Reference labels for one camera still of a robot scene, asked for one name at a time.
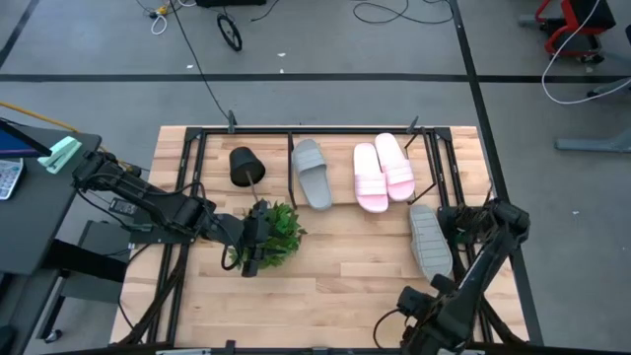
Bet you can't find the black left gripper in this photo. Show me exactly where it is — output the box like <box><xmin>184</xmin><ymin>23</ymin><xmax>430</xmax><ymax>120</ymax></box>
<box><xmin>240</xmin><ymin>199</ymin><xmax>289</xmax><ymax>278</ymax></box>

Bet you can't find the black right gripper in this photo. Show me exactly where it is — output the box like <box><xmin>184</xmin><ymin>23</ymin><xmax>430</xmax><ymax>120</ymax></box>
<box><xmin>396</xmin><ymin>273</ymin><xmax>459</xmax><ymax>322</ymax></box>

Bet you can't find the grey foam slide sandal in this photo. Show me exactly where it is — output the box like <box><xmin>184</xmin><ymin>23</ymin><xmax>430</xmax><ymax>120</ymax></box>
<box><xmin>408</xmin><ymin>203</ymin><xmax>455</xmax><ymax>284</ymax></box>
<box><xmin>290</xmin><ymin>138</ymin><xmax>333</xmax><ymax>212</ymax></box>

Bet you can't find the pink foam slide sandal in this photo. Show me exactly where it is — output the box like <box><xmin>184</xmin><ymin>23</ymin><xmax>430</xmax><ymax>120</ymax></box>
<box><xmin>352</xmin><ymin>142</ymin><xmax>389</xmax><ymax>215</ymax></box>
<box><xmin>374</xmin><ymin>131</ymin><xmax>417</xmax><ymax>203</ymax></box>

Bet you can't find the green artificial leafy plant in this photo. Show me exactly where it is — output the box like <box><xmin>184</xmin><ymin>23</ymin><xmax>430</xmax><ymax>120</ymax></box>
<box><xmin>227</xmin><ymin>170</ymin><xmax>308</xmax><ymax>271</ymax></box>

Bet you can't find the black plastic plant pot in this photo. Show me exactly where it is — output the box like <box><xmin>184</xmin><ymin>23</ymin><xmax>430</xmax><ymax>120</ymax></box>
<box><xmin>228</xmin><ymin>145</ymin><xmax>267</xmax><ymax>188</ymax></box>

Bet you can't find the black power brick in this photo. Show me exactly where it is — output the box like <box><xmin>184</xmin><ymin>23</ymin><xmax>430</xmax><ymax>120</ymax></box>
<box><xmin>107</xmin><ymin>196</ymin><xmax>139</xmax><ymax>217</ymax></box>

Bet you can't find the black box under desk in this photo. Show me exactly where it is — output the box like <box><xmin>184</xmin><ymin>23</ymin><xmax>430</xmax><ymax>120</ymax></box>
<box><xmin>78</xmin><ymin>220</ymin><xmax>132</xmax><ymax>257</ymax></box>

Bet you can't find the black thin wheel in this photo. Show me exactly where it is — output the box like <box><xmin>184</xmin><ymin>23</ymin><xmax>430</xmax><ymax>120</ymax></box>
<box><xmin>216</xmin><ymin>13</ymin><xmax>245</xmax><ymax>53</ymax></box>

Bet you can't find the mint green stapler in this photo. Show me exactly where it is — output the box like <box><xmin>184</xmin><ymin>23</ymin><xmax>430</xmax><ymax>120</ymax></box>
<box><xmin>36</xmin><ymin>135</ymin><xmax>83</xmax><ymax>176</ymax></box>

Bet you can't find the black office desk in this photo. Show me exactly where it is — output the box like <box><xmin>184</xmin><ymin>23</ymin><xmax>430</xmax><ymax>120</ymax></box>
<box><xmin>0</xmin><ymin>117</ymin><xmax>132</xmax><ymax>355</ymax></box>

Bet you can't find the white calculator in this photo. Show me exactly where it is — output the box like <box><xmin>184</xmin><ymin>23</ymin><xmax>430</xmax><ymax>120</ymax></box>
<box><xmin>0</xmin><ymin>157</ymin><xmax>26</xmax><ymax>201</ymax></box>

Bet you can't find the laptop with blue screen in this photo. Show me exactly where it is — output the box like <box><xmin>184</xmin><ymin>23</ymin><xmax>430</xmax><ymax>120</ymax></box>
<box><xmin>0</xmin><ymin>117</ymin><xmax>53</xmax><ymax>160</ymax></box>

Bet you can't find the grey desk foot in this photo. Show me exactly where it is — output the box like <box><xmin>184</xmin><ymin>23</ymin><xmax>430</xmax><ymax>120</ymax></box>
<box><xmin>586</xmin><ymin>76</ymin><xmax>631</xmax><ymax>99</ymax></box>

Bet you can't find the red and black cart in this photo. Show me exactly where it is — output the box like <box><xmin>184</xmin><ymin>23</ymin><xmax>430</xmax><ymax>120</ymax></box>
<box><xmin>520</xmin><ymin>0</ymin><xmax>617</xmax><ymax>64</ymax></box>

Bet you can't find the black right camera cable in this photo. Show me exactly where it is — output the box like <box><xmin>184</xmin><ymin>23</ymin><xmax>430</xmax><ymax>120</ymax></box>
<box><xmin>372</xmin><ymin>308</ymin><xmax>413</xmax><ymax>349</ymax></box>

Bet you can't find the black camera cable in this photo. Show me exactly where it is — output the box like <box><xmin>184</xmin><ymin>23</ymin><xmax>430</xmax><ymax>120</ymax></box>
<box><xmin>372</xmin><ymin>308</ymin><xmax>413</xmax><ymax>349</ymax></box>
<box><xmin>220</xmin><ymin>244</ymin><xmax>244</xmax><ymax>271</ymax></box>

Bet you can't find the black left camera cable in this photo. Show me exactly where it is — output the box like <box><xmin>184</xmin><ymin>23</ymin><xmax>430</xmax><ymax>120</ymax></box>
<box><xmin>220</xmin><ymin>244</ymin><xmax>244</xmax><ymax>271</ymax></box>

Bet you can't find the black wire shelf frame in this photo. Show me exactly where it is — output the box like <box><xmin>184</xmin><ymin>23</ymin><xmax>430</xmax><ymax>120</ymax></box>
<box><xmin>287</xmin><ymin>117</ymin><xmax>439</xmax><ymax>211</ymax></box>

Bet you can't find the black aluminium table frame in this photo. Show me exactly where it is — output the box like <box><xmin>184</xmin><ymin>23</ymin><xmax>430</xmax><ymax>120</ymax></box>
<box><xmin>117</xmin><ymin>125</ymin><xmax>526</xmax><ymax>355</ymax></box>

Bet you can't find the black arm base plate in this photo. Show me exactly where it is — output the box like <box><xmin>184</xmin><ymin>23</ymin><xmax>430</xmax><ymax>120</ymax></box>
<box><xmin>128</xmin><ymin>210</ymin><xmax>199</xmax><ymax>247</ymax></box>

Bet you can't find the long black floor cable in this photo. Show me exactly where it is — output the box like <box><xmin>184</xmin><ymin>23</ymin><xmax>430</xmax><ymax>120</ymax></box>
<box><xmin>169</xmin><ymin>0</ymin><xmax>233</xmax><ymax>122</ymax></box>

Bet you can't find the coiled black floor cable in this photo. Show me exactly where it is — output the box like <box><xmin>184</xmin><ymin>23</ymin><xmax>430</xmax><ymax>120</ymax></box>
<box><xmin>352</xmin><ymin>0</ymin><xmax>455</xmax><ymax>26</ymax></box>

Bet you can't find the short white cable loop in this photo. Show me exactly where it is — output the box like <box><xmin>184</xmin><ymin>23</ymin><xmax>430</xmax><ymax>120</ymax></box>
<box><xmin>150</xmin><ymin>12</ymin><xmax>170</xmax><ymax>36</ymax></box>

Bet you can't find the orange cable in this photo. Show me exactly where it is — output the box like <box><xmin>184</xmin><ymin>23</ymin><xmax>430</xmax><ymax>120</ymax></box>
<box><xmin>0</xmin><ymin>101</ymin><xmax>137</xmax><ymax>173</ymax></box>

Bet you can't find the long white cable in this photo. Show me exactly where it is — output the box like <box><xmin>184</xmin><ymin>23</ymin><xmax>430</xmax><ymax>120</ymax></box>
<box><xmin>540</xmin><ymin>0</ymin><xmax>631</xmax><ymax>107</ymax></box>

